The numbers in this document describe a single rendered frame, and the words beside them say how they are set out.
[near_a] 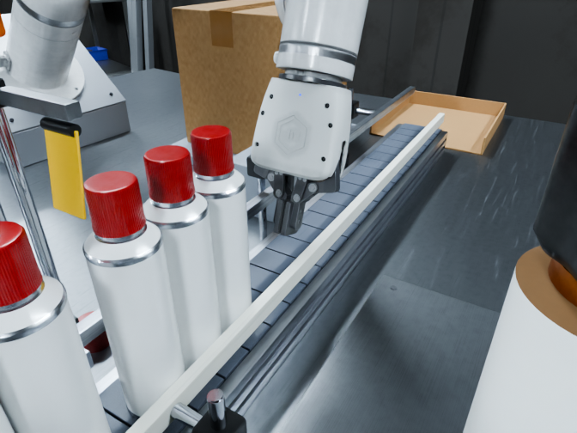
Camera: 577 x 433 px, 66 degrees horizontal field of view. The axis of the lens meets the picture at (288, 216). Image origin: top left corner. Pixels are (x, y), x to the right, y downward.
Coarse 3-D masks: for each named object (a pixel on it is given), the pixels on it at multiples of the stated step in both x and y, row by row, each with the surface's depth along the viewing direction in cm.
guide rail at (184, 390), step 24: (432, 120) 91; (408, 144) 80; (336, 240) 56; (312, 264) 51; (288, 288) 47; (264, 312) 44; (240, 336) 41; (216, 360) 38; (192, 384) 36; (168, 408) 34; (144, 432) 32
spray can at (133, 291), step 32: (96, 192) 27; (128, 192) 28; (96, 224) 28; (128, 224) 28; (96, 256) 29; (128, 256) 29; (160, 256) 30; (96, 288) 30; (128, 288) 29; (160, 288) 31; (128, 320) 31; (160, 320) 32; (128, 352) 32; (160, 352) 33; (128, 384) 34; (160, 384) 35
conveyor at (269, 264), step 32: (416, 128) 98; (384, 160) 83; (352, 192) 71; (384, 192) 71; (320, 224) 63; (352, 224) 63; (256, 256) 56; (288, 256) 56; (256, 288) 51; (128, 416) 37
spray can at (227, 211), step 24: (192, 144) 36; (216, 144) 35; (216, 168) 36; (216, 192) 36; (240, 192) 38; (216, 216) 37; (240, 216) 39; (216, 240) 38; (240, 240) 40; (216, 264) 40; (240, 264) 41; (240, 288) 42; (240, 312) 43
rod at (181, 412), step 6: (180, 402) 35; (174, 408) 34; (180, 408) 34; (186, 408) 34; (174, 414) 34; (180, 414) 34; (186, 414) 34; (192, 414) 34; (198, 414) 34; (180, 420) 34; (186, 420) 33; (192, 420) 33; (198, 420) 33; (192, 426) 33
